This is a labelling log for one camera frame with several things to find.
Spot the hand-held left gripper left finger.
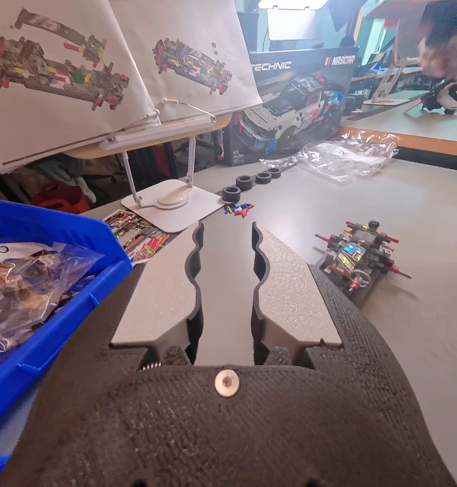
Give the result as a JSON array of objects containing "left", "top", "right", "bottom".
[{"left": 110, "top": 221, "right": 205, "bottom": 352}]

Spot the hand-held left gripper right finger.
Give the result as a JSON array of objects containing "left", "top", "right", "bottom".
[{"left": 251, "top": 222, "right": 344, "bottom": 354}]

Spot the lego car chassis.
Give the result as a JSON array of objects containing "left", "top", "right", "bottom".
[{"left": 313, "top": 219, "right": 412, "bottom": 300}]

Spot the lego instruction booklet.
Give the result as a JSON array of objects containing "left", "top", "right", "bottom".
[{"left": 0, "top": 0, "right": 264, "bottom": 175}]

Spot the pile of small lego pins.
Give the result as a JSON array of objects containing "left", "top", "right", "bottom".
[{"left": 223, "top": 203, "right": 255, "bottom": 218}]

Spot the plastic bag of lego parts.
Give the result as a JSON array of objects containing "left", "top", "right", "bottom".
[{"left": 0, "top": 241, "right": 104, "bottom": 356}]

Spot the lego set box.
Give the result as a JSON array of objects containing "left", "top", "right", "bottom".
[{"left": 215, "top": 46, "right": 361, "bottom": 167}]

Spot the wooden stand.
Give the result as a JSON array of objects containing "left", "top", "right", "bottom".
[{"left": 363, "top": 0, "right": 435, "bottom": 106}]

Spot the holographic sticker sheet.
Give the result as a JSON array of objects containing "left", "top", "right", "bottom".
[{"left": 100, "top": 208, "right": 180, "bottom": 266}]

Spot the white book stand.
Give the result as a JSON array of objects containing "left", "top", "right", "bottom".
[{"left": 65, "top": 97, "right": 234, "bottom": 233}]

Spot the wood-edged grey table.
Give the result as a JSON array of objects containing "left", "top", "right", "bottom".
[{"left": 337, "top": 85, "right": 457, "bottom": 160}]

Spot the blue plastic bin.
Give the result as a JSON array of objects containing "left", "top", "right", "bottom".
[{"left": 0, "top": 197, "right": 135, "bottom": 436}]

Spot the red storage basket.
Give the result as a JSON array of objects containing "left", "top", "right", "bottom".
[{"left": 32, "top": 183, "right": 90, "bottom": 214}]

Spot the green cloth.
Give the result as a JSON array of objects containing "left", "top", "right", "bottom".
[{"left": 34, "top": 155, "right": 97, "bottom": 203}]

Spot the empty clear plastic bag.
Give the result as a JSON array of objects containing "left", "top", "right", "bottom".
[{"left": 259, "top": 129, "right": 400, "bottom": 184}]

